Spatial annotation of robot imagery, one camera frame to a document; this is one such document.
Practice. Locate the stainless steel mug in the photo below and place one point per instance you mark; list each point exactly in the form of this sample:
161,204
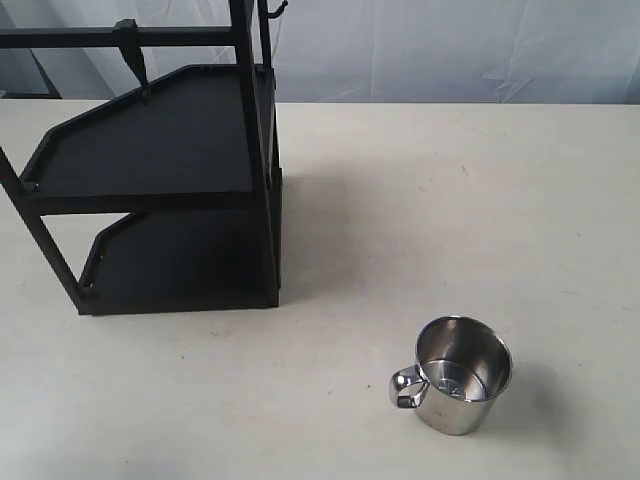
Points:
461,366

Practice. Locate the black two-tier metal rack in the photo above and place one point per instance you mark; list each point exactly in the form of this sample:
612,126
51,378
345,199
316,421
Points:
173,205

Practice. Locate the black side hook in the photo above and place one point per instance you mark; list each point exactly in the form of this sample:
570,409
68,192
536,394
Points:
266,14

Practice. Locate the white backdrop curtain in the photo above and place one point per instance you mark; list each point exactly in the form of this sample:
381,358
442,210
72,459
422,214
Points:
369,51

